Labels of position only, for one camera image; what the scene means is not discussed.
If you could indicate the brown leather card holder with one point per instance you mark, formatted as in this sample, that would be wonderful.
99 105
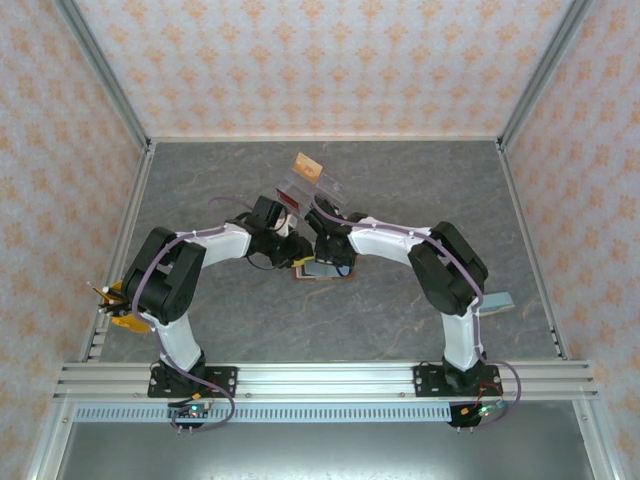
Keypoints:
302 272

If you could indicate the red plastic card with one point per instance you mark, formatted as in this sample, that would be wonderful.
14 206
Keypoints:
291 199

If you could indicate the clear acrylic card stand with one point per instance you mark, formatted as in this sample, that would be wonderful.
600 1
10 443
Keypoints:
327 182

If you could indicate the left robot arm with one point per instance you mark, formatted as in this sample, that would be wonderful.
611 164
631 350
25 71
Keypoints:
182 345

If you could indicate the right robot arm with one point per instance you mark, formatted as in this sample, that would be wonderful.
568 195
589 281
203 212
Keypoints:
457 340

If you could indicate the orange plastic card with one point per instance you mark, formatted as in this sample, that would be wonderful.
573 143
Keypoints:
307 167

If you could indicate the teal whiteboard eraser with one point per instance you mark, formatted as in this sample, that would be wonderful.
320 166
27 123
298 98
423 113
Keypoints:
497 301

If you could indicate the yellow pencil cup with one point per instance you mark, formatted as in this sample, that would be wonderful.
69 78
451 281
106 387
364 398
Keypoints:
131 324

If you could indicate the black pen white cap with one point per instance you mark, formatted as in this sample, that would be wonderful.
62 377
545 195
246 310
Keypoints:
106 289
101 310

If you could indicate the yellow pencil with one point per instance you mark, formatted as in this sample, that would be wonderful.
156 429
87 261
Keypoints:
92 287

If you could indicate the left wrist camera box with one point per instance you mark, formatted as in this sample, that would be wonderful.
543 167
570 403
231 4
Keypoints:
286 226

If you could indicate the aluminium front rail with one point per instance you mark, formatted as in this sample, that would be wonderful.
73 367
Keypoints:
325 380

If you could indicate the aluminium side rail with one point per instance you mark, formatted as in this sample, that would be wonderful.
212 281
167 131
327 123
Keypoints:
517 200
140 175

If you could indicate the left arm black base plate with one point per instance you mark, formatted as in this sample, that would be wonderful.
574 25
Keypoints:
225 377

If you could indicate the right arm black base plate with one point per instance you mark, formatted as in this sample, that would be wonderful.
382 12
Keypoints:
425 380

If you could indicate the aluminium frame post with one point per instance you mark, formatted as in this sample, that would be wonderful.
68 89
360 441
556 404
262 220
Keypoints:
104 70
543 70

